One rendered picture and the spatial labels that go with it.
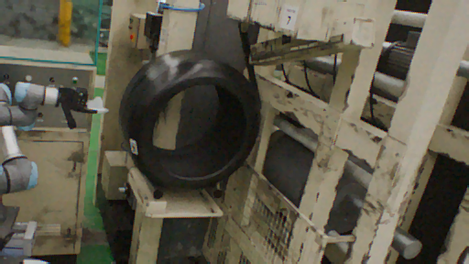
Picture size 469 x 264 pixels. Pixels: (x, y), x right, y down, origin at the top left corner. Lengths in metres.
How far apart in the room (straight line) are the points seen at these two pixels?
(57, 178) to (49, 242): 0.43
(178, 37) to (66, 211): 1.25
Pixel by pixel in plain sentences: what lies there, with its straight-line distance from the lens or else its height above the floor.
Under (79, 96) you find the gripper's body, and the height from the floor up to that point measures 1.29.
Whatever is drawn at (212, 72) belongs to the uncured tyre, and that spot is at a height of 1.44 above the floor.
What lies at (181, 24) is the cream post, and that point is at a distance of 2.04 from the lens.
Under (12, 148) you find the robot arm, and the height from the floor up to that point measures 0.99.
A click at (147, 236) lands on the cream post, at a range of 2.43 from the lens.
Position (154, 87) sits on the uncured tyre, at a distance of 1.69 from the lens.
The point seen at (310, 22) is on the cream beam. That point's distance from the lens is 1.59.
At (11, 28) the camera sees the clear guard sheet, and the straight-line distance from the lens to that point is 2.33.
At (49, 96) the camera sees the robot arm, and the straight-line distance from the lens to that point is 1.71.
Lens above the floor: 1.76
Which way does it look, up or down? 20 degrees down
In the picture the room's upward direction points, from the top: 9 degrees clockwise
